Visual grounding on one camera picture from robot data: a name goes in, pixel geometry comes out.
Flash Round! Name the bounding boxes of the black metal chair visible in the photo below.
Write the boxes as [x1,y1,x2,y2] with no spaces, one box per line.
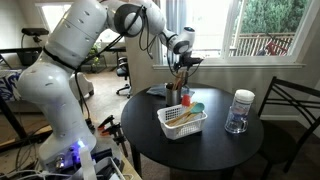
[258,75,320,180]

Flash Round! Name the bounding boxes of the orange black clamp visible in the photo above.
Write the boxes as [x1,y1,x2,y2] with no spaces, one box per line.
[97,114,115,132]

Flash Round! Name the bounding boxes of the black desk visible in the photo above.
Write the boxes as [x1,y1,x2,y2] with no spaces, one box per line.
[0,46,48,68]
[106,45,128,54]

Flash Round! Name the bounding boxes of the black desk top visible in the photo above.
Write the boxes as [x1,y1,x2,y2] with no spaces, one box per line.
[106,45,128,54]

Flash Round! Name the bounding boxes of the green tree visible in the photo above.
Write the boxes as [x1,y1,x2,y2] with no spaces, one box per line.
[239,0,311,34]

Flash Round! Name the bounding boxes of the blue white patterned fabric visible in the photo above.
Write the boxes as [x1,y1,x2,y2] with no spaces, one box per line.
[0,68,24,103]

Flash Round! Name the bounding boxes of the white rounded furniture piece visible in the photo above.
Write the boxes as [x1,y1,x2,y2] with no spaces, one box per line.
[68,71,95,101]

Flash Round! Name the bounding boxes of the black metal stand frame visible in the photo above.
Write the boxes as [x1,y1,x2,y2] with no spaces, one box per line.
[0,94,54,153]

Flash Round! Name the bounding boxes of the red silicone spatula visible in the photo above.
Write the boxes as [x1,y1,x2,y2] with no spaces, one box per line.
[181,94,192,108]

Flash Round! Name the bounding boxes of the small bright window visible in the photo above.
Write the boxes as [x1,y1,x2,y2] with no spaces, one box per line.
[34,1,126,44]

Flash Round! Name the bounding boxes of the dark brown wooden spatula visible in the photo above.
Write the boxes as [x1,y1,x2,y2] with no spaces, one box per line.
[179,70,186,90]

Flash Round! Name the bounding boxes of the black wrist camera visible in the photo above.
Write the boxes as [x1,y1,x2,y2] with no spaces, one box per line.
[188,57,205,66]

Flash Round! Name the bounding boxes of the clear plastic jar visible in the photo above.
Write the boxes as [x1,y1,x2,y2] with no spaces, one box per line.
[229,88,256,129]

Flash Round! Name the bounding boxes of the wooden utensil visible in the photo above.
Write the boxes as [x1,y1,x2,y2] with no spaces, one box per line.
[165,101,198,127]
[169,108,196,128]

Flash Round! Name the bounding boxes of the silver metal utensil holder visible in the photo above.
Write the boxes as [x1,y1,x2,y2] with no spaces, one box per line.
[165,82,183,107]

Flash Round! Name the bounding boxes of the green potted plant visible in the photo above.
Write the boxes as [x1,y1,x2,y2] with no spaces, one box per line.
[87,41,103,68]

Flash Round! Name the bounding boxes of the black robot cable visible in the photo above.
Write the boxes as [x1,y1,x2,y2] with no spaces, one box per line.
[73,4,159,134]

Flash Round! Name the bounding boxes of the black camera on stand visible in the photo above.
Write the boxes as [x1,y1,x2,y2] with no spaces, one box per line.
[20,27,50,44]

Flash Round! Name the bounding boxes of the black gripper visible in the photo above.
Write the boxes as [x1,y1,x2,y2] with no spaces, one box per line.
[175,52,193,81]

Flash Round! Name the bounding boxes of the white cable bundle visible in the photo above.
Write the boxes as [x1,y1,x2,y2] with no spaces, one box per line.
[0,169,51,180]

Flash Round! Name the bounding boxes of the teal spatula wooden handle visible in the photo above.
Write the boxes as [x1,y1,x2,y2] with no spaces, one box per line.
[173,102,206,128]

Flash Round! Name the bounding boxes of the black round table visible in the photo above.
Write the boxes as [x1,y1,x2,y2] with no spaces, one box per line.
[120,83,265,180]

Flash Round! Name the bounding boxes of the large white window frame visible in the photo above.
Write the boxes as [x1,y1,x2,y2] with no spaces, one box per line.
[153,0,320,71]

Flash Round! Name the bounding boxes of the red outdoor chair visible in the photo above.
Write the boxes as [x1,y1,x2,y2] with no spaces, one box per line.
[264,33,289,57]

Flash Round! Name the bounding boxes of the clear glass mug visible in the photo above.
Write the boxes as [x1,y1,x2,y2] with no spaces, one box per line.
[224,105,249,135]

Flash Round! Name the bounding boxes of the grey blue curtain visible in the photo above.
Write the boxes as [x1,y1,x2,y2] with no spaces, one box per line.
[159,0,188,66]

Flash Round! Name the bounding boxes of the black bar clamp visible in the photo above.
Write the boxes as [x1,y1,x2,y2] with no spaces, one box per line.
[101,122,129,158]

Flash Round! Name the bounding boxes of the white plastic basket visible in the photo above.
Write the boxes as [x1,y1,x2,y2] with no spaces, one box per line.
[156,103,208,141]

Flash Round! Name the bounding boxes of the black office chair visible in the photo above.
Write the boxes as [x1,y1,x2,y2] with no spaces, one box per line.
[115,55,133,99]

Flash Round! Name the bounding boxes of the wooden deck railing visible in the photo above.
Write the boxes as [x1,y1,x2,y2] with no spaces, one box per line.
[229,32,296,58]

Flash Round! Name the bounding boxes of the plywood mounting board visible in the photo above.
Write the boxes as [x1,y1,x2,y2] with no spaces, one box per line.
[89,133,144,180]

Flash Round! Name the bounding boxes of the blue grey cloth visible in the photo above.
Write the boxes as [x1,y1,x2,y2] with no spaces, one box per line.
[145,83,196,98]

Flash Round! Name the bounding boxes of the light wooden spatula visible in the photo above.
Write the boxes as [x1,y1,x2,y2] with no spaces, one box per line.
[172,73,181,91]

